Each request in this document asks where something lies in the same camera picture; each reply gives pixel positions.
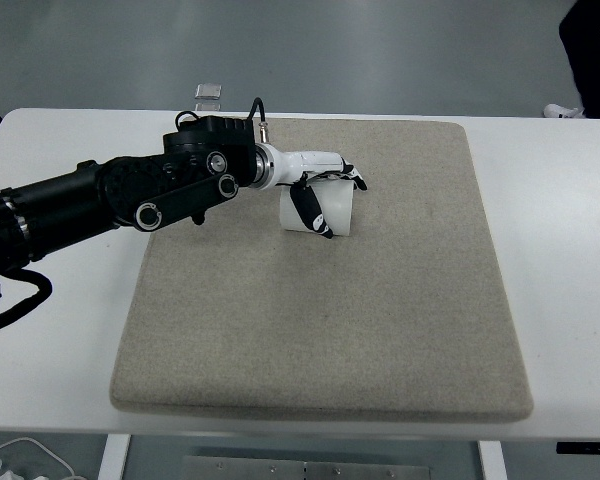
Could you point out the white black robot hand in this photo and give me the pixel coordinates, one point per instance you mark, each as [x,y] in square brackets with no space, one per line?
[300,165]

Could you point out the white cup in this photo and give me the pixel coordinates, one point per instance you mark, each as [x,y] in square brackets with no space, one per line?
[337,210]

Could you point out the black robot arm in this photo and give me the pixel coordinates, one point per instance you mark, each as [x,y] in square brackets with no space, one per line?
[130,190]

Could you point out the clear small floor plate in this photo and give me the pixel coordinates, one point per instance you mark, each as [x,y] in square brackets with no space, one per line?
[209,91]
[207,107]

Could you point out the beige felt mat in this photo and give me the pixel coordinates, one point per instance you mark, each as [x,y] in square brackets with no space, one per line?
[330,320]

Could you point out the white table leg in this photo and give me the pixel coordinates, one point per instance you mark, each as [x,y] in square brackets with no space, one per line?
[491,462]
[114,457]

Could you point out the black table control panel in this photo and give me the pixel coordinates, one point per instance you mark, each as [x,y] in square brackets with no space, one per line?
[587,448]

